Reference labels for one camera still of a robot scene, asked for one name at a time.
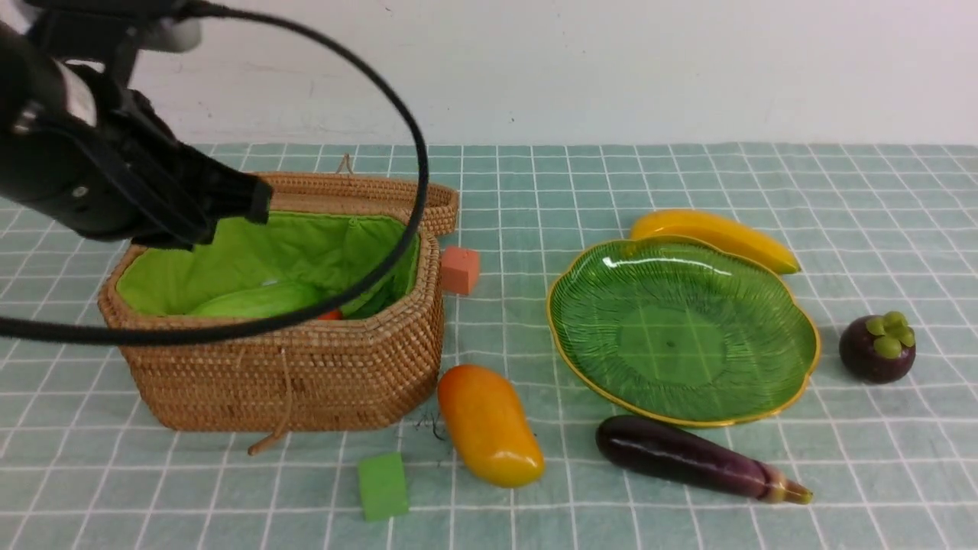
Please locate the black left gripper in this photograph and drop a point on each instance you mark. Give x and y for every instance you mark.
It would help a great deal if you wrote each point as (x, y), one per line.
(84, 149)

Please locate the light green toy cucumber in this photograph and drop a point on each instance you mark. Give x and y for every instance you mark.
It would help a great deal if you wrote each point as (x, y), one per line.
(267, 300)

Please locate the yellow orange toy mango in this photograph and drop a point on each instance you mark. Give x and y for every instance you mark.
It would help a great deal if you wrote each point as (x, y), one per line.
(488, 427)

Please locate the yellow toy banana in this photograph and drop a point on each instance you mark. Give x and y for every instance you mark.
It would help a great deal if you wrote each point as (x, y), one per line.
(720, 232)

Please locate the purple toy eggplant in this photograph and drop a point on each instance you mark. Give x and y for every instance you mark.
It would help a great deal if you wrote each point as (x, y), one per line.
(655, 449)

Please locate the dark purple toy mangosteen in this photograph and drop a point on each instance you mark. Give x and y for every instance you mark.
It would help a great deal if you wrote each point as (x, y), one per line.
(878, 349)

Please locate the woven wicker basket green lining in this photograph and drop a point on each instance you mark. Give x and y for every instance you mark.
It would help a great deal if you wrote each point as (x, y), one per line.
(366, 371)

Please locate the woven wicker basket lid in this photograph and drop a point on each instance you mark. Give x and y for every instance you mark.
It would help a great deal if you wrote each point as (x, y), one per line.
(348, 193)

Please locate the orange foam cube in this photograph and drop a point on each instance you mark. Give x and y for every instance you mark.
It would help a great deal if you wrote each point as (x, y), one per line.
(460, 270)

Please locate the green foam cube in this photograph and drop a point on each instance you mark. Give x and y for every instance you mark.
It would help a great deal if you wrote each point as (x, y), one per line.
(382, 487)

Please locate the green checkered tablecloth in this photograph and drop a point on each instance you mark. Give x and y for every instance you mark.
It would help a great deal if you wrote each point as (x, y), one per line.
(877, 228)

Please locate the green leaf-shaped glass plate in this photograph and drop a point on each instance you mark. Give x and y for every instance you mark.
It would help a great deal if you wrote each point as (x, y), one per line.
(678, 331)

